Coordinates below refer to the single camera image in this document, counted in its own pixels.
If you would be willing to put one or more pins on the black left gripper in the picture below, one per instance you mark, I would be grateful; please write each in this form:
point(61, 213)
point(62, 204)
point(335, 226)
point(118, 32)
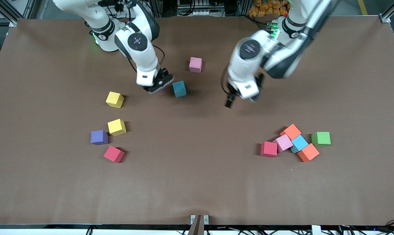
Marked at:
point(229, 99)

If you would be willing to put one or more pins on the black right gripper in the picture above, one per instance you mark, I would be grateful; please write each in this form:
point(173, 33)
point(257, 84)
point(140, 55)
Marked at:
point(166, 73)

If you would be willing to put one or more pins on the blue foam cube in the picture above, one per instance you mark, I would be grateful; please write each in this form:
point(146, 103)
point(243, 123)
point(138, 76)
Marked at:
point(299, 143)
point(179, 88)

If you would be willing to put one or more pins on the pink foam cube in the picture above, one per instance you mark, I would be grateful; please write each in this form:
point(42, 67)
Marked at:
point(283, 143)
point(195, 64)

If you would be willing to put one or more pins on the red foam cube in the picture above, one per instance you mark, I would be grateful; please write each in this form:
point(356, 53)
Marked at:
point(269, 148)
point(113, 154)

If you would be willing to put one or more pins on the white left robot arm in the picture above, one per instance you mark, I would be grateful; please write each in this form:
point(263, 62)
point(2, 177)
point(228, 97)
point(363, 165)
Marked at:
point(246, 70)

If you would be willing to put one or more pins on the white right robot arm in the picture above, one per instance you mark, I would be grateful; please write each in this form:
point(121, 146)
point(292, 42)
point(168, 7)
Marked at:
point(144, 60)

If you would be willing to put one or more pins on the yellow foam cube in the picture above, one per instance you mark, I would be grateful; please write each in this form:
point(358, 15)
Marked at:
point(114, 99)
point(116, 127)

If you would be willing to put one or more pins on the orange foam cube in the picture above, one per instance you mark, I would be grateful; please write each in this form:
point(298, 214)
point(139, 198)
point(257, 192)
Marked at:
point(291, 130)
point(308, 152)

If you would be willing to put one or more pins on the white power strip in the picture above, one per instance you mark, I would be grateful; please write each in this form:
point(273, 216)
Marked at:
point(113, 6)

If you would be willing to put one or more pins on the brown table mat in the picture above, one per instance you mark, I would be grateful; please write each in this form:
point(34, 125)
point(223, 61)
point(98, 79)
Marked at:
point(197, 182)

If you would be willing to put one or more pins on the green foam cube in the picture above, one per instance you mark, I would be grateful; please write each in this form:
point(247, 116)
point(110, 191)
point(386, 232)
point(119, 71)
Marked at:
point(321, 138)

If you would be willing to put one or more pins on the orange object pile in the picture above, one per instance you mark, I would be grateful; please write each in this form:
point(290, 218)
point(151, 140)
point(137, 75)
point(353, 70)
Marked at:
point(265, 8)

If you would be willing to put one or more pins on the yellow floor tape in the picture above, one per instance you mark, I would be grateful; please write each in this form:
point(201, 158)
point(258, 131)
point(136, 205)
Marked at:
point(363, 7)

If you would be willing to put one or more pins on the small metal bracket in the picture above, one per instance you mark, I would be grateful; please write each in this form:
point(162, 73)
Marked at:
point(205, 219)

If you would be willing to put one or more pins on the brown post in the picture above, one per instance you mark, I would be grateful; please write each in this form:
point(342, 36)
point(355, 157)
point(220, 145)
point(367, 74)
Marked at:
point(195, 227)

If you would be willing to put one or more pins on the white bracket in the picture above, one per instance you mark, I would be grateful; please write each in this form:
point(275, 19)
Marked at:
point(316, 230)

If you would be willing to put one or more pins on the aluminium frame profile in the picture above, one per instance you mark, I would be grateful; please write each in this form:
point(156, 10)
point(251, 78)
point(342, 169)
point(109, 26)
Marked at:
point(11, 18)
point(387, 14)

